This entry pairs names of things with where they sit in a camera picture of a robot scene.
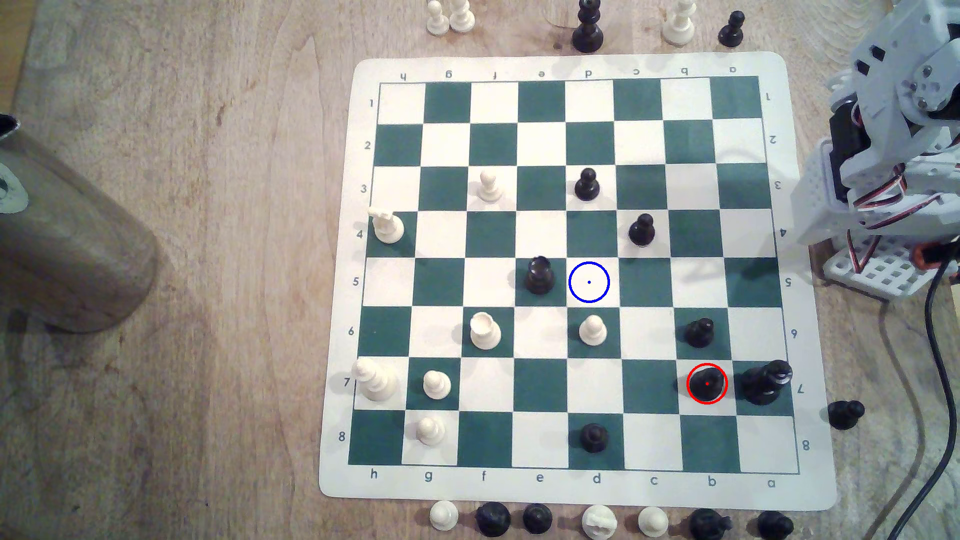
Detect black king chess piece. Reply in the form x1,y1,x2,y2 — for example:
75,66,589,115
741,360,795,407

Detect green white chess board mat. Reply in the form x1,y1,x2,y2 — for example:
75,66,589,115
318,51,839,513

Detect white rook chess piece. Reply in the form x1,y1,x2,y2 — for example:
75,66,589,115
469,311,503,351

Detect white knight chess piece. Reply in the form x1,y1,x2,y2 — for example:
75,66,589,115
582,504,619,540
369,208,406,246

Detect black bishop chess piece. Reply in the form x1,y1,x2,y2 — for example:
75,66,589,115
756,510,795,540

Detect white king chess piece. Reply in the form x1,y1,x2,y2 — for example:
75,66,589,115
661,0,697,46

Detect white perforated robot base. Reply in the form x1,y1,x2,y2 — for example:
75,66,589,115
821,236,960,301

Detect black power cable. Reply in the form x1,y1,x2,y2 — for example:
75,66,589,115
888,255,960,540

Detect red black white servo wires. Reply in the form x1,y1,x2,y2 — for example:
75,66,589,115
843,168,950,275

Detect black rook chess piece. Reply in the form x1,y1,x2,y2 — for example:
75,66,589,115
525,255,557,295
475,502,513,538

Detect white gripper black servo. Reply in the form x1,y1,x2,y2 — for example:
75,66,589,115
827,71,876,205

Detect brown cylindrical post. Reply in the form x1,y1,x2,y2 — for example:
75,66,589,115
0,112,162,335

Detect black queen chess piece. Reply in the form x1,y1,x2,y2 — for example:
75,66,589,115
571,0,606,54

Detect black knight chess piece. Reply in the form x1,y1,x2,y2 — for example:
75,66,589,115
688,508,733,540

